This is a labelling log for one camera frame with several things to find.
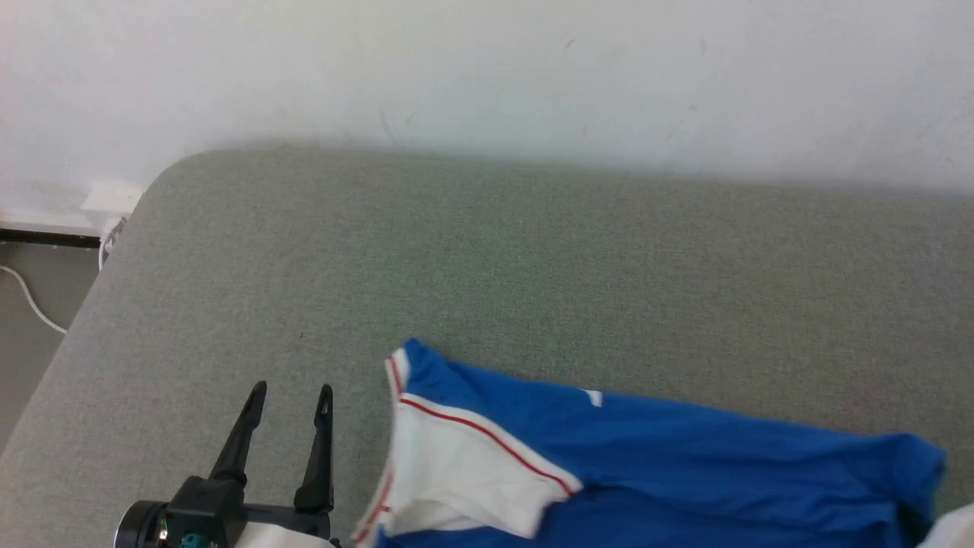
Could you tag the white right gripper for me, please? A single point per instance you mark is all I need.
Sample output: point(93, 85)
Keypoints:
point(955, 533)

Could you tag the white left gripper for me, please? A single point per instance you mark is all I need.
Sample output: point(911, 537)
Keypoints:
point(289, 529)

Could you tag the blue white basketball jersey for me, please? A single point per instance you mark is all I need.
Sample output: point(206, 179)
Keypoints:
point(685, 457)

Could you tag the black baseboard strip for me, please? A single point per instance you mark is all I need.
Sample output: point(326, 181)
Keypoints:
point(46, 237)

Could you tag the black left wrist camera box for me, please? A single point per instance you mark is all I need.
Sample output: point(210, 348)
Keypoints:
point(205, 506)

